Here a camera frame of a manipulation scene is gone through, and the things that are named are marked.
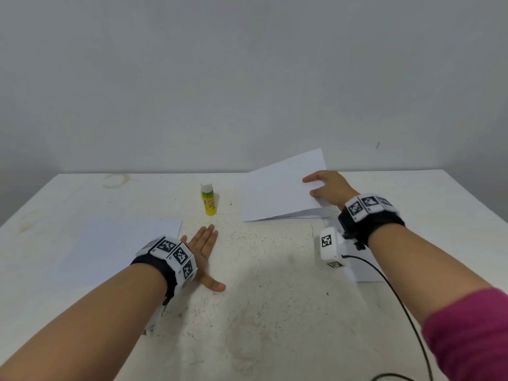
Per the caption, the person's right hand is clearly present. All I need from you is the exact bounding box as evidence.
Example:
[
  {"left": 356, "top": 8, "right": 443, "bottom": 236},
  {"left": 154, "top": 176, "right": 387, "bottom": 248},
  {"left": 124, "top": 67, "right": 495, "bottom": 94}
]
[{"left": 302, "top": 169, "right": 361, "bottom": 211}]

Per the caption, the person's left hand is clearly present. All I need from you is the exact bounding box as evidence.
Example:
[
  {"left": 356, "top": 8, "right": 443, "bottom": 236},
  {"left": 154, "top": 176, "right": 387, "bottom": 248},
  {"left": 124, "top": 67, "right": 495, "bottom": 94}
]
[{"left": 178, "top": 224, "right": 227, "bottom": 294}]

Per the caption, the yellow glue stick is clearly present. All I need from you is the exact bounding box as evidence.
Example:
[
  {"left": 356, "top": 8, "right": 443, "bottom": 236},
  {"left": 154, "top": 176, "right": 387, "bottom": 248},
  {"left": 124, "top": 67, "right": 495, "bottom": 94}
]
[{"left": 201, "top": 183, "right": 219, "bottom": 216}]

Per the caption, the stack of white paper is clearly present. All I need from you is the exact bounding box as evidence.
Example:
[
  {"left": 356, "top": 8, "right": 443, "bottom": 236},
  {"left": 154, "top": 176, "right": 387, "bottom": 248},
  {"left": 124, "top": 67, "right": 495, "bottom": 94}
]
[
  {"left": 52, "top": 220, "right": 184, "bottom": 287},
  {"left": 337, "top": 214, "right": 453, "bottom": 284}
]

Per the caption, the person's left forearm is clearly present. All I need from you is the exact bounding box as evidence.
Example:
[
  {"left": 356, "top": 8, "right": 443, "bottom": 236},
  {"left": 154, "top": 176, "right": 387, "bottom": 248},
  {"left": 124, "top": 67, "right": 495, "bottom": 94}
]
[{"left": 0, "top": 264, "right": 168, "bottom": 381}]

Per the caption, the black marker wristband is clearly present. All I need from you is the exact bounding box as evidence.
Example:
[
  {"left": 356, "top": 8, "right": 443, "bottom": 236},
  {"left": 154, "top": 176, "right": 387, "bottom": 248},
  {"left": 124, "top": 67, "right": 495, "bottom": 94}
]
[
  {"left": 131, "top": 236, "right": 198, "bottom": 302},
  {"left": 338, "top": 193, "right": 406, "bottom": 249}
]

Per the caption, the pink sleeve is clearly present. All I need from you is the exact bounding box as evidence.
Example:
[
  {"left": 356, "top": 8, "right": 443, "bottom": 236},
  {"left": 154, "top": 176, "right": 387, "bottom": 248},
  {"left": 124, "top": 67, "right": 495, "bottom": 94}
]
[{"left": 422, "top": 288, "right": 508, "bottom": 381}]

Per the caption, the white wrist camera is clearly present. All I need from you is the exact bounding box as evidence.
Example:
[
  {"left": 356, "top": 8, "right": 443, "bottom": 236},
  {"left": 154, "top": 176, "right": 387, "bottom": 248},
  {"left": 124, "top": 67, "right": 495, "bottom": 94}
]
[
  {"left": 319, "top": 226, "right": 350, "bottom": 269},
  {"left": 143, "top": 301, "right": 171, "bottom": 335}
]

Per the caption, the black cable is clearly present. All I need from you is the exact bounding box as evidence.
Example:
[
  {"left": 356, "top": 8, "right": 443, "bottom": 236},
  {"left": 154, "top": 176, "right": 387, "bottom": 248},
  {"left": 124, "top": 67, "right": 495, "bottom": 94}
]
[{"left": 341, "top": 253, "right": 435, "bottom": 381}]

